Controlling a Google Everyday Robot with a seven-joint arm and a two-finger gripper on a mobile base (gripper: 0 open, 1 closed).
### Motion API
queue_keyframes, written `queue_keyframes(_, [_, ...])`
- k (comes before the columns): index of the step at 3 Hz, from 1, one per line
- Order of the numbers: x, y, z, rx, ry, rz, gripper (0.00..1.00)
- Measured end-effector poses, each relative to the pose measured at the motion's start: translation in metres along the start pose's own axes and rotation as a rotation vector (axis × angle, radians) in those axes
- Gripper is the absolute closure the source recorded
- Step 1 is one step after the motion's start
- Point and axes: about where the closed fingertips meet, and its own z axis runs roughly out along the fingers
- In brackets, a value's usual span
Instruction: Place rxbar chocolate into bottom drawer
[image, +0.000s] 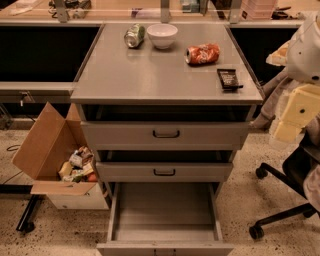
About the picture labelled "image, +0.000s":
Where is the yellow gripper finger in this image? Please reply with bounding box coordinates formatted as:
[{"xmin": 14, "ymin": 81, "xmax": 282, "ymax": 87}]
[{"xmin": 273, "ymin": 84, "xmax": 320, "ymax": 143}]

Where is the black table leg with caster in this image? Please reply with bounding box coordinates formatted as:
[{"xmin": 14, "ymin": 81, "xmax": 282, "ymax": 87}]
[{"xmin": 0, "ymin": 184, "xmax": 43, "ymax": 233}]

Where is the white ceramic bowl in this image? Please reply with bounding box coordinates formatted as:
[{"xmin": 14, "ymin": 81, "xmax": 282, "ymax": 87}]
[{"xmin": 147, "ymin": 23, "xmax": 178, "ymax": 49}]

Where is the pink storage bin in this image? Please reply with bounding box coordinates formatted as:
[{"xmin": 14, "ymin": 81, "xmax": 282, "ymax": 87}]
[{"xmin": 240, "ymin": 0, "xmax": 277, "ymax": 20}]

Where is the bottom grey open drawer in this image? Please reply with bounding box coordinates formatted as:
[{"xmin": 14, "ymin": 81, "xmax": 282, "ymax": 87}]
[{"xmin": 97, "ymin": 183, "xmax": 234, "ymax": 256}]

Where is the middle grey drawer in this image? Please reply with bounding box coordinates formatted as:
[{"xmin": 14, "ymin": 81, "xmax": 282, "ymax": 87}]
[{"xmin": 96, "ymin": 162, "xmax": 233, "ymax": 182}]

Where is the crushed orange soda can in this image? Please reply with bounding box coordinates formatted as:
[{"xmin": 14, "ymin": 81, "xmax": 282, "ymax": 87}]
[{"xmin": 185, "ymin": 43, "xmax": 220, "ymax": 65}]

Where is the grey drawer cabinet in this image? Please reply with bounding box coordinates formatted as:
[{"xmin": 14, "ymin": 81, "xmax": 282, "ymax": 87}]
[{"xmin": 70, "ymin": 22, "xmax": 264, "ymax": 256}]

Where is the pile of snack packages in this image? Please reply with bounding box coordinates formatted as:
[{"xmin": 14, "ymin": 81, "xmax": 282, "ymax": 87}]
[{"xmin": 58, "ymin": 146, "xmax": 97, "ymax": 183}]

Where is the top grey drawer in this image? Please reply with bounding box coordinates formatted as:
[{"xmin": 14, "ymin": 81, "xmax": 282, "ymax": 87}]
[{"xmin": 81, "ymin": 121, "xmax": 248, "ymax": 150}]

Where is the grey-brown cloth on chair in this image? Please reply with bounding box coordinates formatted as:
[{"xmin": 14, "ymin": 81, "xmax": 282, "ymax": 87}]
[{"xmin": 251, "ymin": 69, "xmax": 298, "ymax": 129}]

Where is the crushed green soda can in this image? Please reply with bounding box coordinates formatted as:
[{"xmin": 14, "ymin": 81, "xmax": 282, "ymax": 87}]
[{"xmin": 124, "ymin": 23, "xmax": 145, "ymax": 48}]

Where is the black office chair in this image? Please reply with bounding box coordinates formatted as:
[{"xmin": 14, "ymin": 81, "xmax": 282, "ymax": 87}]
[{"xmin": 249, "ymin": 133, "xmax": 320, "ymax": 240}]

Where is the white box under cardboard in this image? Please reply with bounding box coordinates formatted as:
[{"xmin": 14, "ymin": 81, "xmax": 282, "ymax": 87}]
[{"xmin": 48, "ymin": 183, "xmax": 109, "ymax": 210}]

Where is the brown cardboard box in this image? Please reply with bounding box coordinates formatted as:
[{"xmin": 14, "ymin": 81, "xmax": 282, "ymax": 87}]
[{"xmin": 12, "ymin": 102, "xmax": 96, "ymax": 196}]

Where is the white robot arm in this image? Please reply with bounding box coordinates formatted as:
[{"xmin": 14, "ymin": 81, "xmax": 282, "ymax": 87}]
[{"xmin": 270, "ymin": 12, "xmax": 320, "ymax": 143}]

